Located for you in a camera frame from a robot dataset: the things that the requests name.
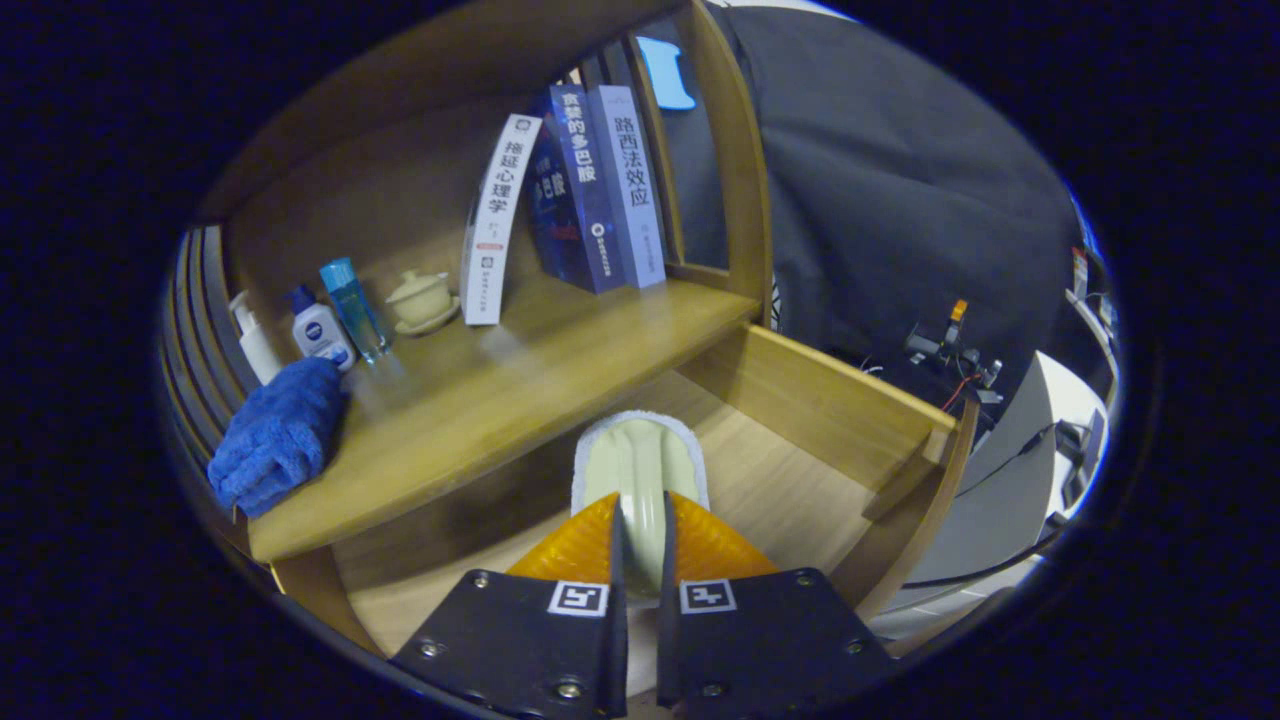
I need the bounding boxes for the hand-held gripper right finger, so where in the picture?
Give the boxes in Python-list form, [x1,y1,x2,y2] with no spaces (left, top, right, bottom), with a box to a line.
[655,490,896,713]

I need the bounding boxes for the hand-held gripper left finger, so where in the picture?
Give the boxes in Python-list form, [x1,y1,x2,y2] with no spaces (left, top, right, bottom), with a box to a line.
[388,490,631,720]

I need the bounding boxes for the pale green scrubbing brush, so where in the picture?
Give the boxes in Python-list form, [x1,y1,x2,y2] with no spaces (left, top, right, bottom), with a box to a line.
[570,408,711,601]

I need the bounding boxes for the wooden drawer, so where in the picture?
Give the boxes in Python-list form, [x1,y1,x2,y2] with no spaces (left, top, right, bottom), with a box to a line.
[270,322,983,701]

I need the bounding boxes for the wooden countertop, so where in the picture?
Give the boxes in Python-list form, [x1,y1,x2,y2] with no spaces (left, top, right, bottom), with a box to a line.
[245,275,763,563]

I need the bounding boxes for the wooden cabinet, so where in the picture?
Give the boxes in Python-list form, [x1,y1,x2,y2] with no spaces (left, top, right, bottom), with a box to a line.
[160,0,776,561]

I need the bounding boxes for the grey flat panel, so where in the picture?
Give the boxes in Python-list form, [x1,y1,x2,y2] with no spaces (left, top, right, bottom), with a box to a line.
[870,350,1111,641]

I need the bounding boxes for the cream lidded teacup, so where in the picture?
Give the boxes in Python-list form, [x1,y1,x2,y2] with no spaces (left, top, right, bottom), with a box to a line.
[385,268,462,337]

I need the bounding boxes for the blue folded towel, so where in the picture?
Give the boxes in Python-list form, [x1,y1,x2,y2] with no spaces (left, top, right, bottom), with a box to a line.
[207,357,348,519]

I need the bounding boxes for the black device with orange tip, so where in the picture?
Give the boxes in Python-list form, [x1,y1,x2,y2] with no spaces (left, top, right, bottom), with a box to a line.
[903,298,1004,406]

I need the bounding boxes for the clear blue bottle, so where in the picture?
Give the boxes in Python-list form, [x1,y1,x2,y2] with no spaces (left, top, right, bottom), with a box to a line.
[319,257,393,365]

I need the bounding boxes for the white bottle with blue cap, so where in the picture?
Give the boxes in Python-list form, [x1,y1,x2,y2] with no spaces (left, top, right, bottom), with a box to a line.
[285,285,357,373]

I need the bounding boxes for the white book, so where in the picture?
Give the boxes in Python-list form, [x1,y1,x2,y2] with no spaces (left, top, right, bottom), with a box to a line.
[459,113,544,327]

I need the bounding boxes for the dark blue book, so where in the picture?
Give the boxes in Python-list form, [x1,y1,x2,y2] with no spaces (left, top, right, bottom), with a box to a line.
[524,85,628,295]

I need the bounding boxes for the pale blue book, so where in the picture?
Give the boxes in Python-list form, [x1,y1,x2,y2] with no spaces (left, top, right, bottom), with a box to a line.
[586,84,668,290]

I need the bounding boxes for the white pump bottle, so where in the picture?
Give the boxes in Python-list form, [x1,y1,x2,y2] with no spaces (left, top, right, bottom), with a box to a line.
[228,290,284,386]

